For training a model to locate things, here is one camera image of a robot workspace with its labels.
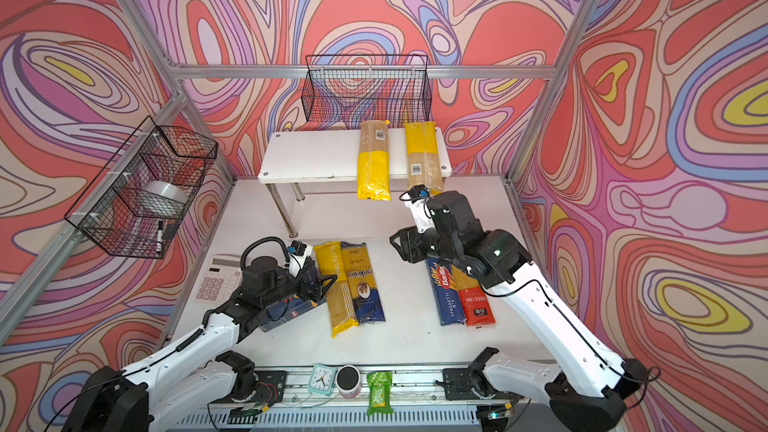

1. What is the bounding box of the clear yellow spaghetti bag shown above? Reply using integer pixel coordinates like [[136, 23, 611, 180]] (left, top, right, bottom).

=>
[[404, 122, 443, 195]]

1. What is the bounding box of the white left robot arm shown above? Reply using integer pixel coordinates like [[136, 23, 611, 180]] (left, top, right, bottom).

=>
[[63, 256, 337, 431]]

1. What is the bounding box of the yellow Pastatime spaghetti bag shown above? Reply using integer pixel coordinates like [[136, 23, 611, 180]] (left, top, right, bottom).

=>
[[314, 242, 359, 338]]

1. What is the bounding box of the aluminium frame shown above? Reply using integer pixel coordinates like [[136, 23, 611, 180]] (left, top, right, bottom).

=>
[[0, 0, 628, 432]]

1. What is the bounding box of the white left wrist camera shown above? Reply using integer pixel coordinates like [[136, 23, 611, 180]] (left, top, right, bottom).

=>
[[287, 240, 313, 277]]

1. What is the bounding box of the black wire basket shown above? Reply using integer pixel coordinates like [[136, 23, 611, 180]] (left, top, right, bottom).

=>
[[301, 53, 432, 129], [65, 118, 218, 259]]

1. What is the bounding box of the black wire basket left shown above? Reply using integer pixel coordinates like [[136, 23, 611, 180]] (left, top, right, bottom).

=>
[[65, 118, 218, 259]]

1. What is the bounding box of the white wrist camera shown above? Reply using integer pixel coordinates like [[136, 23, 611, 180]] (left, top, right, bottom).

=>
[[287, 240, 313, 277], [405, 184, 434, 233]]

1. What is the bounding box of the blue Ankara spaghetti bag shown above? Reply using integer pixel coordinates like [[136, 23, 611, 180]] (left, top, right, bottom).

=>
[[340, 242, 386, 324]]

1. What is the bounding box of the green snack packet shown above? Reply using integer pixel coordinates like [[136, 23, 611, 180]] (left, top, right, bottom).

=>
[[366, 371, 393, 416]]

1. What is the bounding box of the black marker pen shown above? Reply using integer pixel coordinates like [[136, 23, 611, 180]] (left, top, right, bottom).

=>
[[155, 220, 164, 256]]

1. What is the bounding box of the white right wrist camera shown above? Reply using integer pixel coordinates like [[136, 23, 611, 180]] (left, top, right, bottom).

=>
[[405, 184, 434, 233]]

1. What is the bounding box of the blue Barilla spaghetti box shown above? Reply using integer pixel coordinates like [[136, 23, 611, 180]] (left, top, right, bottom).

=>
[[426, 258, 466, 326]]

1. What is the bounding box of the silver tape roll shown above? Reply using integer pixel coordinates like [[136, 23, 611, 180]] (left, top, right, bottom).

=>
[[143, 180, 188, 203]]

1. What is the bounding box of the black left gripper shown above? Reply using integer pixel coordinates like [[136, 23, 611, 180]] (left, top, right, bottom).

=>
[[258, 259, 336, 312]]

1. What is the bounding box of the blue Barilla rigatoni box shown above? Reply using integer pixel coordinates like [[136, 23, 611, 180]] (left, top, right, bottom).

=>
[[259, 296, 327, 332]]

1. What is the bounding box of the teal alarm clock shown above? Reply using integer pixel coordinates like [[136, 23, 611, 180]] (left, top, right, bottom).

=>
[[307, 364, 337, 397]]

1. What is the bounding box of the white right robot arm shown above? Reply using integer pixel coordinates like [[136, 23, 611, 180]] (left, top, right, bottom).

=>
[[390, 185, 658, 431]]

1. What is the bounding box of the black wire basket back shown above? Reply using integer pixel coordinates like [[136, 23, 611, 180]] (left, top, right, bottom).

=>
[[301, 53, 432, 129]]

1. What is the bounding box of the white two-tier shelf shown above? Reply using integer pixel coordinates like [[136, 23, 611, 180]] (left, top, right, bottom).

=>
[[257, 127, 452, 238]]

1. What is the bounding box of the red spaghetti bag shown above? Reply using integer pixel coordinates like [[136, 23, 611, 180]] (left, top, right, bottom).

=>
[[451, 266, 496, 328]]

